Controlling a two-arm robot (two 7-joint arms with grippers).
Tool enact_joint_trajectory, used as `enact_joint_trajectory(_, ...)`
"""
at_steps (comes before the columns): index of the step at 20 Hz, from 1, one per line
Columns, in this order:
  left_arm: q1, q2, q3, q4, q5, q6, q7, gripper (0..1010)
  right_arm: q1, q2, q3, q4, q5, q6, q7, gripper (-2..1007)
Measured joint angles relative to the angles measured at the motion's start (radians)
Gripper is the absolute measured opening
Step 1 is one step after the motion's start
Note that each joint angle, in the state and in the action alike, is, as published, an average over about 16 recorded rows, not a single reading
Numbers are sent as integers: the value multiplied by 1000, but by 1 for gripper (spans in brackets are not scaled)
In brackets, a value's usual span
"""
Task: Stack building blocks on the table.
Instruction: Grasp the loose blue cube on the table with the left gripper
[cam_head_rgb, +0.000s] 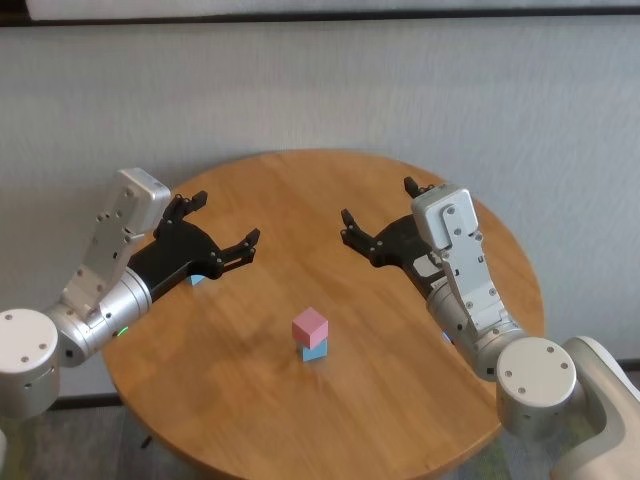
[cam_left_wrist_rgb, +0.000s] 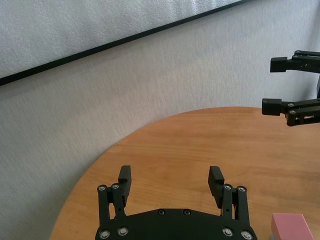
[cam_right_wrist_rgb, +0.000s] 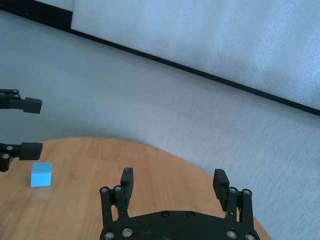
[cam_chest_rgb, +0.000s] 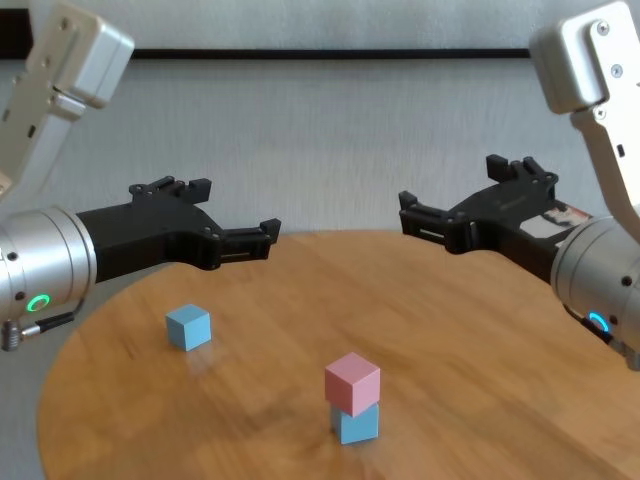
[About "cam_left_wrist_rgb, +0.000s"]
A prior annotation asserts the white foam wall panel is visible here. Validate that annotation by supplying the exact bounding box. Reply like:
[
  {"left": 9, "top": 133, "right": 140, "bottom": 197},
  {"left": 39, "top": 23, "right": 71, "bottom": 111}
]
[{"left": 0, "top": 0, "right": 243, "bottom": 80}]

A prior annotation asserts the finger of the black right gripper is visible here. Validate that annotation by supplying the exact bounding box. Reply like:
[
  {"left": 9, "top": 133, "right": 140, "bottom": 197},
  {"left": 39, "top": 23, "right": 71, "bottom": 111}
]
[
  {"left": 261, "top": 97, "right": 320, "bottom": 127},
  {"left": 269, "top": 49, "right": 320, "bottom": 75}
]

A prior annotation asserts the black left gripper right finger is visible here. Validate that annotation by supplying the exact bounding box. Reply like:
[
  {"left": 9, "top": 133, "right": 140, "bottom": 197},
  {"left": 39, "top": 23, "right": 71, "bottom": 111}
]
[{"left": 207, "top": 165, "right": 251, "bottom": 222}]

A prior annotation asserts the pink cube block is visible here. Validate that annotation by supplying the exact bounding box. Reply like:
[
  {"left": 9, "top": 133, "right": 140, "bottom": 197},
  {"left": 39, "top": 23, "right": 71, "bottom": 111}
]
[{"left": 271, "top": 212, "right": 316, "bottom": 240}]

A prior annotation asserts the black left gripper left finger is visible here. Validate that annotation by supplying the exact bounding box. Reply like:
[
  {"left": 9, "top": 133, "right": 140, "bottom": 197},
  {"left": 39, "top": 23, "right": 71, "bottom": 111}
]
[{"left": 97, "top": 165, "right": 133, "bottom": 222}]

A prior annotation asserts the black wall strip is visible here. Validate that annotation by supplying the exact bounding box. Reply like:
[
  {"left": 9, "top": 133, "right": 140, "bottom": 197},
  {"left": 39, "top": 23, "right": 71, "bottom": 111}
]
[{"left": 0, "top": 0, "right": 247, "bottom": 87}]

